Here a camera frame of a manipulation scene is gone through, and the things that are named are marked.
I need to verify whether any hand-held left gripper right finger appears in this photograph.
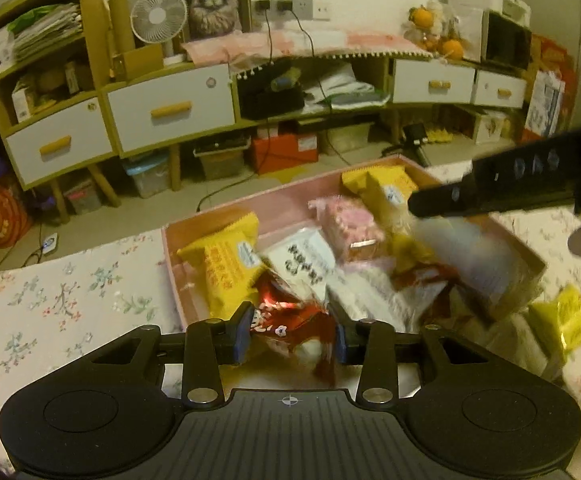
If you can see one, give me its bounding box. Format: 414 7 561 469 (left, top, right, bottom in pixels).
327 303 492 406

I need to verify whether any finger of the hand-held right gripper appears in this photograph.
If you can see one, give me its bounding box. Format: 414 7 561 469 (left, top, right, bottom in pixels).
408 172 482 219

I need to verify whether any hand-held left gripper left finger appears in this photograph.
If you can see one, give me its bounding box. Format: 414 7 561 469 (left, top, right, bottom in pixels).
90 301 257 408

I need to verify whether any red snack packet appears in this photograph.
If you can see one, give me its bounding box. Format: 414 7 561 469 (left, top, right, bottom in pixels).
248 271 340 377

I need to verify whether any blurred clear snack packet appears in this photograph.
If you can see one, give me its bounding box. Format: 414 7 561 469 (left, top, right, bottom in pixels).
409 214 547 323

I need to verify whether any pink cardboard box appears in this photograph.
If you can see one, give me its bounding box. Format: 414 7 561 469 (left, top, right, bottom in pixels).
161 155 547 332

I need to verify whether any colourful printed paper bag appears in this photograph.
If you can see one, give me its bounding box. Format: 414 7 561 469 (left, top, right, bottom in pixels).
522 69 567 142

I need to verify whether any white cabinet drawer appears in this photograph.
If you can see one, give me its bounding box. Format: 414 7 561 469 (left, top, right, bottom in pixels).
393 58 477 105
106 63 236 156
471 69 528 109
6 95 114 187

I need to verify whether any white snack packet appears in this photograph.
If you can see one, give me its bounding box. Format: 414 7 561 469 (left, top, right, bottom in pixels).
259 226 340 302

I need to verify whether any pink snack packet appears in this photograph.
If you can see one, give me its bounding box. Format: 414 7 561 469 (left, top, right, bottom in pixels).
309 195 388 264

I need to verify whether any black microwave oven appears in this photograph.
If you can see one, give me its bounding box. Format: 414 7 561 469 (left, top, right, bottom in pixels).
479 9 535 72

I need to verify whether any low yellow wooden cabinet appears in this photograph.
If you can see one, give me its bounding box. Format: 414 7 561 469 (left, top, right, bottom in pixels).
229 51 529 148

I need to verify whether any folded white cloth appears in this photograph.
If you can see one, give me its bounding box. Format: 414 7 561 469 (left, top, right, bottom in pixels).
303 72 390 112

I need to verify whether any shiny yellow snack packet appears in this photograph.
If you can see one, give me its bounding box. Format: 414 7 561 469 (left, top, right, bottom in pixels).
527 283 581 367

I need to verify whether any red cardboard box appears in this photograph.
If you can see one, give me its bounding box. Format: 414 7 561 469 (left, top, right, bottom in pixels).
249 132 319 177

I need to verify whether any orange fruit decoration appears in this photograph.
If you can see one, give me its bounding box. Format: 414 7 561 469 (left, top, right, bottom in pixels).
405 0 467 59

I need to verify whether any clear bin with black lid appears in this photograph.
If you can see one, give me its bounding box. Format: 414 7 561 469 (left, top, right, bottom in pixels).
192 137 252 182

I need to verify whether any clear bin with blue lid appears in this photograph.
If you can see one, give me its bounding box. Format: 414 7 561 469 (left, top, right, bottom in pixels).
122 152 172 199

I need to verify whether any pink cloth runner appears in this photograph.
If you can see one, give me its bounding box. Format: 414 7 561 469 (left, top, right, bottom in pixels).
182 27 435 62

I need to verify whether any small clear storage bin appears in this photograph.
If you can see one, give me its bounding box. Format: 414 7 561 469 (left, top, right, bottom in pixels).
62 177 104 217

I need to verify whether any brown cardboard box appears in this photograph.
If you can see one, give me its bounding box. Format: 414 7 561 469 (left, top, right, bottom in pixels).
111 42 166 81

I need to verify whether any framed cat picture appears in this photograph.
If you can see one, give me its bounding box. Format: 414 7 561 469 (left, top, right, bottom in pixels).
165 0 252 44

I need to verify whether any white desk fan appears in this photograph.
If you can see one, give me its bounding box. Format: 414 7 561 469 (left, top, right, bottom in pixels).
130 0 189 67

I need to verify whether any cardboard tube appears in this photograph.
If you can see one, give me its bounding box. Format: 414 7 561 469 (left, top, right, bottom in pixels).
107 0 136 54

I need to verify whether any yellow wooden shelf cabinet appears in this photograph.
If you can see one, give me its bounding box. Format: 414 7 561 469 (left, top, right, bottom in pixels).
0 0 122 210

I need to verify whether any stack of papers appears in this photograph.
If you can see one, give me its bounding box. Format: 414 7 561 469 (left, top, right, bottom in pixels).
12 2 84 62

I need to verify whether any black tripod camera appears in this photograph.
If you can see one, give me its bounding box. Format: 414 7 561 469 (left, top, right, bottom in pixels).
382 122 432 167

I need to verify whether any black power cable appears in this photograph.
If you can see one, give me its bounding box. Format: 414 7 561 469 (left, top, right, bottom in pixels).
283 9 354 166
196 7 277 212

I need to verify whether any grey wall socket panel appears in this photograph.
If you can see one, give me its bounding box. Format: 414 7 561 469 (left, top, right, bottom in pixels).
252 0 314 22

